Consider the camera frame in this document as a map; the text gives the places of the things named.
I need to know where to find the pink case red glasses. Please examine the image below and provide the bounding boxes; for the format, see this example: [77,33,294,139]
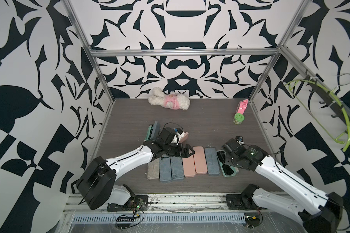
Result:
[179,132,189,144]

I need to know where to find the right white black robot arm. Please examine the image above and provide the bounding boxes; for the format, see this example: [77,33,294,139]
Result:
[222,136,343,233]

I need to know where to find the beige case yellow glasses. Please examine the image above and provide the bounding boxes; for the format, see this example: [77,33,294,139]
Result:
[147,159,159,180]

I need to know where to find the black connector box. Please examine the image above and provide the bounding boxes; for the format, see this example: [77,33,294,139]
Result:
[244,216,261,229]

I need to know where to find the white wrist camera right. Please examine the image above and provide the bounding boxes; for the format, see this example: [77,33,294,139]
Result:
[235,136,244,145]

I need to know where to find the grey case black sunglasses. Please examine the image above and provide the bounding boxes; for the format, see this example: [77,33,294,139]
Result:
[216,150,239,177]

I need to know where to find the grey case white sunglasses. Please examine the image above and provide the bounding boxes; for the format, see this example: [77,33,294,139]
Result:
[170,157,184,181]

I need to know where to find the green lidded jar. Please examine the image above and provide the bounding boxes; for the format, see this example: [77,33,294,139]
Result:
[233,113,245,125]

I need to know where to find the black wall hook rail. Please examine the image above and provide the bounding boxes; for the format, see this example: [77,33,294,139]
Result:
[305,70,350,127]

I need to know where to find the pink case purple glasses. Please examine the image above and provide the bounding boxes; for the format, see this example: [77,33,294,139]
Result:
[193,146,208,174]

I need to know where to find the grey case tortoise sunglasses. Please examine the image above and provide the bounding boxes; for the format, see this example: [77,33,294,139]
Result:
[159,157,172,183]

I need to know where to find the grey case gold glasses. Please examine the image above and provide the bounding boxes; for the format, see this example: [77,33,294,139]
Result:
[204,148,220,176]

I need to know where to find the white plush toy pink shirt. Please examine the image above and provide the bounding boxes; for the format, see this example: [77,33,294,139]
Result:
[148,87,191,110]

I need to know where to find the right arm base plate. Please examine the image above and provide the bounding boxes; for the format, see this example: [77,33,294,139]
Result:
[226,194,260,210]

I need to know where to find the pink case brown glasses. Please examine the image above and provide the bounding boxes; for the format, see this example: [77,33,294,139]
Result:
[182,155,196,178]

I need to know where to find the grey case far left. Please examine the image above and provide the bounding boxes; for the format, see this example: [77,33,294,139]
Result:
[145,121,160,141]

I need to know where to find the green clothes hanger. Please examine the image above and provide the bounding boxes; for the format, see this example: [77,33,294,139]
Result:
[284,79,350,152]

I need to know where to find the black usb hub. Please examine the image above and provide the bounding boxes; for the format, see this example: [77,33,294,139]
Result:
[115,215,136,227]

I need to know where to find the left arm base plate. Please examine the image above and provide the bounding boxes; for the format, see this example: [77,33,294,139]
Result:
[107,195,149,212]

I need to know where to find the pink bottle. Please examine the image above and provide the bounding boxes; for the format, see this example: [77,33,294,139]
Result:
[236,99,249,115]

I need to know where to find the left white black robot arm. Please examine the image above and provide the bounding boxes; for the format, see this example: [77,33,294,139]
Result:
[76,127,195,210]

